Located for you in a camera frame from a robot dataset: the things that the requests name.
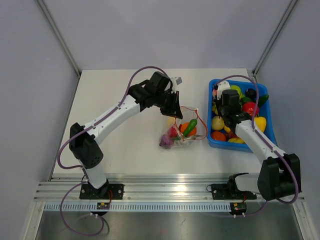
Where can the yellow toy banana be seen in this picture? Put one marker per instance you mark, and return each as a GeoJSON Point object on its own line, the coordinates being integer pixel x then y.
{"type": "Point", "coordinates": [236, 140]}

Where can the purple toy onion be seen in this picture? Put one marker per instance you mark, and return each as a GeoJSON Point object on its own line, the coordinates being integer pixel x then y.
{"type": "Point", "coordinates": [166, 142]}

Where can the orange toy tomato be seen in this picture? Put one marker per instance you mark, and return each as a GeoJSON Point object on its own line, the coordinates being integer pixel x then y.
{"type": "Point", "coordinates": [218, 136]}

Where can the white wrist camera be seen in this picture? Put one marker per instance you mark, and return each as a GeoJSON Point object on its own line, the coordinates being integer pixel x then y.
{"type": "Point", "coordinates": [176, 80]}
{"type": "Point", "coordinates": [222, 86]}

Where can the green toy chili pepper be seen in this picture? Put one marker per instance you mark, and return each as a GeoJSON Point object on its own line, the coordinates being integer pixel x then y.
{"type": "Point", "coordinates": [190, 128]}

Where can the yellow toy bell pepper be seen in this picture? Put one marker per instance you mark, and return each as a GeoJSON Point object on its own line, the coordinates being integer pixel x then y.
{"type": "Point", "coordinates": [261, 123]}

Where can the black mounting plate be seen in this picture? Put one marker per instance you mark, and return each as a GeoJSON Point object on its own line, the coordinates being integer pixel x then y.
{"type": "Point", "coordinates": [110, 192]}
{"type": "Point", "coordinates": [220, 191]}

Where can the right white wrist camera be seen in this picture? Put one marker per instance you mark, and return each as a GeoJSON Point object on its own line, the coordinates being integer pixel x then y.
{"type": "Point", "coordinates": [222, 86]}

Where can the white slotted cable duct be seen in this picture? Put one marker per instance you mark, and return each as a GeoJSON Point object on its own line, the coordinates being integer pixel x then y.
{"type": "Point", "coordinates": [175, 207]}

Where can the green toy cucumber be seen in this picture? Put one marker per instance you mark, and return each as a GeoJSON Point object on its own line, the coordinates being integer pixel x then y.
{"type": "Point", "coordinates": [262, 100]}

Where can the red toy apple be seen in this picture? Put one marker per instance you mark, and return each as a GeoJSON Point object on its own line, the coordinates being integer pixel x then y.
{"type": "Point", "coordinates": [249, 108]}

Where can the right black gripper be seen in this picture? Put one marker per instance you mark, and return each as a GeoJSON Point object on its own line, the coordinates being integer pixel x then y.
{"type": "Point", "coordinates": [218, 103]}

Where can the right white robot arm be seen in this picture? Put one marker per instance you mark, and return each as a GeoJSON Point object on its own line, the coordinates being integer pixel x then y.
{"type": "Point", "coordinates": [279, 174]}

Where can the green toy apple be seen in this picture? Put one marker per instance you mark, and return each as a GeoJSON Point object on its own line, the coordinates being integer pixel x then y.
{"type": "Point", "coordinates": [236, 88]}

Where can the orange toy fruit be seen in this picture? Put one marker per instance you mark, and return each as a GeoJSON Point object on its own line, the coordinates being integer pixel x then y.
{"type": "Point", "coordinates": [183, 126]}

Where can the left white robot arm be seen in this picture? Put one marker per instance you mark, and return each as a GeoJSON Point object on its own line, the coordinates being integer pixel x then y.
{"type": "Point", "coordinates": [86, 139]}

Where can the aluminium rail base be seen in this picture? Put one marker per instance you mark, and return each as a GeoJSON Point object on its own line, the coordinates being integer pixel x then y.
{"type": "Point", "coordinates": [139, 187]}

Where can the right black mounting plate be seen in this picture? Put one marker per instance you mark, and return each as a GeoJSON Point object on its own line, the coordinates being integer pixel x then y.
{"type": "Point", "coordinates": [220, 191]}

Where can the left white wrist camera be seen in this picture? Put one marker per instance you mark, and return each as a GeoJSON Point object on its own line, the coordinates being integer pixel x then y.
{"type": "Point", "coordinates": [176, 80]}

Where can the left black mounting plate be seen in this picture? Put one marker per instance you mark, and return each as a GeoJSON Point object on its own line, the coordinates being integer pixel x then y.
{"type": "Point", "coordinates": [110, 192]}

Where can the clear zip top bag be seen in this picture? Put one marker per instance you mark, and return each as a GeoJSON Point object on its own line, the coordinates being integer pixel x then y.
{"type": "Point", "coordinates": [188, 114]}

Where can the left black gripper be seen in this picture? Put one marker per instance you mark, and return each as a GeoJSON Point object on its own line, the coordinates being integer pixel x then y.
{"type": "Point", "coordinates": [174, 110]}

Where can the beige toy pear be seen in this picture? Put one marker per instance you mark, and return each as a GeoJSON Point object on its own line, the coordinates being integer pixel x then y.
{"type": "Point", "coordinates": [217, 123]}

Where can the dark toy avocado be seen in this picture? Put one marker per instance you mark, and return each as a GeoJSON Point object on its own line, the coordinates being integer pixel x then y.
{"type": "Point", "coordinates": [251, 93]}

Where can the blue plastic bin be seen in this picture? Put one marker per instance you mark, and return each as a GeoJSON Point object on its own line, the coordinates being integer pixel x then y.
{"type": "Point", "coordinates": [264, 111]}

